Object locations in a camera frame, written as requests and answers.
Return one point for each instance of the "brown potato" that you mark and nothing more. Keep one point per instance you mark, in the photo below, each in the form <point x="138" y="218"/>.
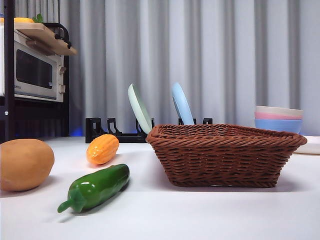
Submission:
<point x="23" y="165"/>

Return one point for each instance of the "white flat plate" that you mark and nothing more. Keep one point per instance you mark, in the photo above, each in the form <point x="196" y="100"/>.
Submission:
<point x="310" y="147"/>

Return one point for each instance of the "pale green plate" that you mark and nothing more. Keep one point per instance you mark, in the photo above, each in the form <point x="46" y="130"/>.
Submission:
<point x="140" y="110"/>

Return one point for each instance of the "light blue plate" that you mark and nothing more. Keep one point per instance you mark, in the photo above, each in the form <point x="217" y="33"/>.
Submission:
<point x="182" y="105"/>

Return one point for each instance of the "pink bowl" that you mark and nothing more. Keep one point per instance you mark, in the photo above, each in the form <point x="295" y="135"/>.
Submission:
<point x="275" y="116"/>

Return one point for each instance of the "wooden cutting board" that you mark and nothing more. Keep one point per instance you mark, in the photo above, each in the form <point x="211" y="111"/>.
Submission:
<point x="37" y="32"/>

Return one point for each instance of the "yellow toy food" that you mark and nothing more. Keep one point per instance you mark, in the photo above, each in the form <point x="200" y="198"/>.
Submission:
<point x="22" y="20"/>

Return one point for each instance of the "cream toaster oven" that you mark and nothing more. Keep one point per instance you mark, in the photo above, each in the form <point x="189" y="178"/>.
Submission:
<point x="35" y="70"/>

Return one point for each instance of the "green toy leaf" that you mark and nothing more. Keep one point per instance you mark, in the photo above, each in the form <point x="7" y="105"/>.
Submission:
<point x="38" y="18"/>

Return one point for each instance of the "green toy cucumber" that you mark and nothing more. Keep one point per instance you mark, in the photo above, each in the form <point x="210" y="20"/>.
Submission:
<point x="100" y="185"/>

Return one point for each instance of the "brown wicker basket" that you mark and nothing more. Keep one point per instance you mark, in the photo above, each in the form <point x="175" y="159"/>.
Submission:
<point x="220" y="160"/>

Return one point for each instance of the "cream bowl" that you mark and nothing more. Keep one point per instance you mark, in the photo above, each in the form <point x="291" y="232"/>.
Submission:
<point x="277" y="110"/>

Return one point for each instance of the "black metal shelf frame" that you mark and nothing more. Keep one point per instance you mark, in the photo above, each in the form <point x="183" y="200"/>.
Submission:
<point x="8" y="112"/>

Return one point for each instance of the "black dish rack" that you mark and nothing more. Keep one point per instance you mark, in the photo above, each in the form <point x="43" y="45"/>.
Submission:
<point x="115" y="137"/>

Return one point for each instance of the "grey pleated curtain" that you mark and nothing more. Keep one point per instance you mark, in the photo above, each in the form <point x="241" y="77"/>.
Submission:
<point x="225" y="50"/>

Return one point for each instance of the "orange toy corn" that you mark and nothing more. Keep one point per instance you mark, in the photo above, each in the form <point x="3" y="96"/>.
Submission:
<point x="102" y="150"/>

